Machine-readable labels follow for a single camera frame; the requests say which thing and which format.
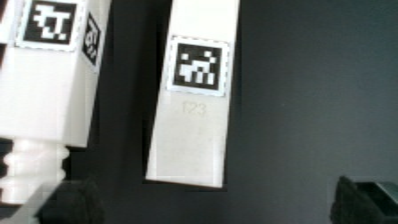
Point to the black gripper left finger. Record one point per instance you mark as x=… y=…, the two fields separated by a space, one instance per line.
x=74 y=207

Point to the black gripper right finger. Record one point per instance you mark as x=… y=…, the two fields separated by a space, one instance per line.
x=365 y=202

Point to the white desk leg front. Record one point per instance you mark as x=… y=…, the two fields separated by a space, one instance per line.
x=187 y=151

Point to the white desk leg with screw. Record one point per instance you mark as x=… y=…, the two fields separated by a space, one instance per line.
x=52 y=41

